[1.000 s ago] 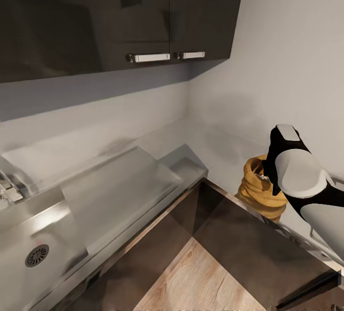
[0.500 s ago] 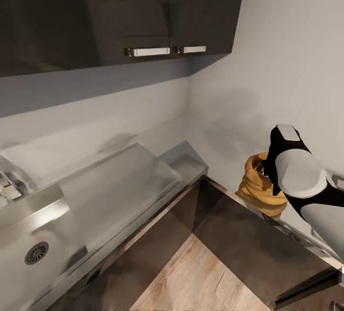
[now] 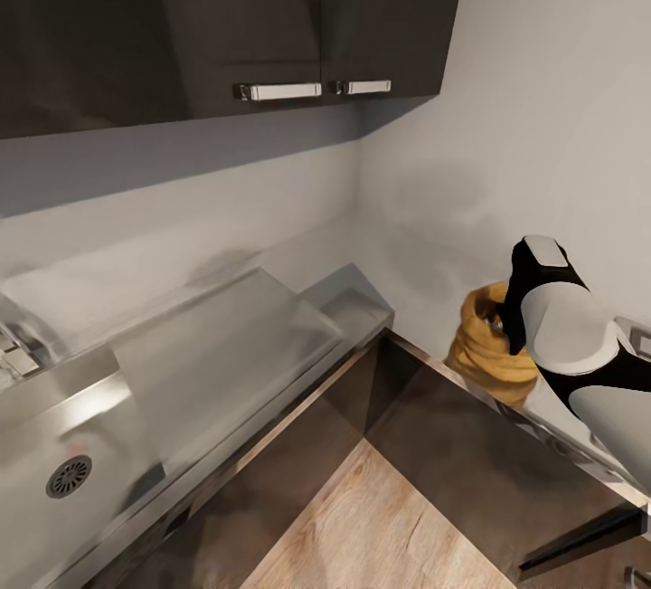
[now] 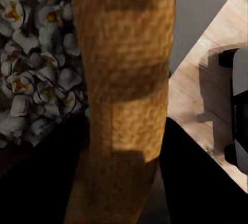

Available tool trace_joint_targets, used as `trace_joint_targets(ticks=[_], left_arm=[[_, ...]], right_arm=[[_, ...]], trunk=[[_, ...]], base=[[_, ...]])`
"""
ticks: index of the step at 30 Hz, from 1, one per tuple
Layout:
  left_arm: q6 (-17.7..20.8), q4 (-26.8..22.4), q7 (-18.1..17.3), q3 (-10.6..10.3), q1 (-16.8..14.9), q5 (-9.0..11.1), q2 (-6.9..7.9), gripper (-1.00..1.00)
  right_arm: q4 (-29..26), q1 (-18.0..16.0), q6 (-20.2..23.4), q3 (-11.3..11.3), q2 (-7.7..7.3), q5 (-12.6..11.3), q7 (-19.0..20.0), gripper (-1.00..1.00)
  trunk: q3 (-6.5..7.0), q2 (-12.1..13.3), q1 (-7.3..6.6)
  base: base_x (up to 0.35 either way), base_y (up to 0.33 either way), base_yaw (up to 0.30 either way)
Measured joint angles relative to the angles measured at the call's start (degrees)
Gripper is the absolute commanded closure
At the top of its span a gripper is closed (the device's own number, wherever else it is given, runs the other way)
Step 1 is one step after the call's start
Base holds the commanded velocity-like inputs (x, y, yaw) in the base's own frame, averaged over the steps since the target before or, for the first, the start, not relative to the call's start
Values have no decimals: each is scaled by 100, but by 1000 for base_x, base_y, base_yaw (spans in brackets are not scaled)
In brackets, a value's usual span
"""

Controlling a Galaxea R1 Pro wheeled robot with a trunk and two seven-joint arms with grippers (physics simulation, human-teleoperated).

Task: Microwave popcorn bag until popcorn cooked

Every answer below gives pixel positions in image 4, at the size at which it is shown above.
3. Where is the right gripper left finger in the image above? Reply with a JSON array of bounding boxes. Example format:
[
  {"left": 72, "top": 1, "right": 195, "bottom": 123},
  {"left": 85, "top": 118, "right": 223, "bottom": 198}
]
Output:
[{"left": 0, "top": 113, "right": 85, "bottom": 224}]

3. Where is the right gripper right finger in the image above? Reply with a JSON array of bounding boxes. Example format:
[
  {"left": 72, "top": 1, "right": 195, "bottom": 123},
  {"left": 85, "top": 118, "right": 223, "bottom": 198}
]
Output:
[{"left": 159, "top": 117, "right": 248, "bottom": 224}]

